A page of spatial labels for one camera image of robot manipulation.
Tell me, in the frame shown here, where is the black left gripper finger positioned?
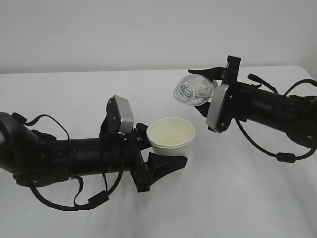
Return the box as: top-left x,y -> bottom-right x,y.
148,153 -> 187,185
136,123 -> 151,150

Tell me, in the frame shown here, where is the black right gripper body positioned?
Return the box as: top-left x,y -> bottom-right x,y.
222,56 -> 241,85

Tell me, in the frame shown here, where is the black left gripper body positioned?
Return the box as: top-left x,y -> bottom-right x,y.
123,128 -> 151,192

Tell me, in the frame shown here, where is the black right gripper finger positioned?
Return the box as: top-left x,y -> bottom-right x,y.
194,103 -> 210,118
188,67 -> 226,81

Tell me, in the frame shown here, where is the clear green-label water bottle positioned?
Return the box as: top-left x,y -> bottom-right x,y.
173,74 -> 218,107

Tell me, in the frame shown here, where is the white paper cup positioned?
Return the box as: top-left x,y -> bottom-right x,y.
146,117 -> 196,158

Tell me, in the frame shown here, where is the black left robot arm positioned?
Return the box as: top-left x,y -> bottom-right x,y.
0,95 -> 188,192

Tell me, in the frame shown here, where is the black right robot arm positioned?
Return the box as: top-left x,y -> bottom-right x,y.
189,56 -> 317,148

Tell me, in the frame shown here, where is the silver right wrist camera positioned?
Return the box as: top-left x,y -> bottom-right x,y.
206,84 -> 229,133

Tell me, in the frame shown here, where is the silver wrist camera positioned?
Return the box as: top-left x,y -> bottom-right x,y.
113,95 -> 134,133
206,84 -> 229,133

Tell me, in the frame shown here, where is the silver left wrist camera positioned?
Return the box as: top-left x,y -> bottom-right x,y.
113,95 -> 134,133

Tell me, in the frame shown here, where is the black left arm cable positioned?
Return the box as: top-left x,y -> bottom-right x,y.
12,113 -> 124,211

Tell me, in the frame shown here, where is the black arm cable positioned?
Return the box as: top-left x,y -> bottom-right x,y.
235,73 -> 317,164
12,113 -> 124,211

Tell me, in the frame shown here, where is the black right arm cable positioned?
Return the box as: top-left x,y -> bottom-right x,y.
235,73 -> 317,164

